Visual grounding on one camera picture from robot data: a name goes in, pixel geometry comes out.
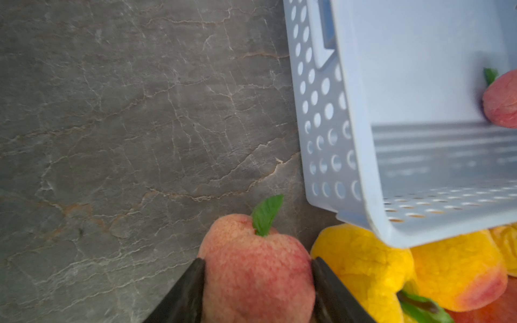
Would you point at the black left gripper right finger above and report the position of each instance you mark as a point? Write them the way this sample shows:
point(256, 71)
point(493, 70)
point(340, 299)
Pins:
point(334, 302)

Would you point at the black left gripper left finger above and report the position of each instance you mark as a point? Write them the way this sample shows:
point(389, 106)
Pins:
point(183, 303)

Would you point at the pink peach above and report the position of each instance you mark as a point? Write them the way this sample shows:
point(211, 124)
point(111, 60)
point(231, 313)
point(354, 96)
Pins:
point(253, 273)
point(499, 99)

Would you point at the light blue plastic basket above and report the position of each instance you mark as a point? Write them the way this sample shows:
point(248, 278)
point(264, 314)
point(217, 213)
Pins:
point(388, 104)

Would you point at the red yellow peach by basket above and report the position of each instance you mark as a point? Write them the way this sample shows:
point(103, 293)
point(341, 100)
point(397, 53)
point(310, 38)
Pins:
point(505, 239)

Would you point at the yellow peach with leaf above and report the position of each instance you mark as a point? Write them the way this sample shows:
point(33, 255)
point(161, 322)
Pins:
point(381, 278)

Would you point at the red orange peach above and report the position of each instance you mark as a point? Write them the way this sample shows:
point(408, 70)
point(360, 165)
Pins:
point(500, 311)

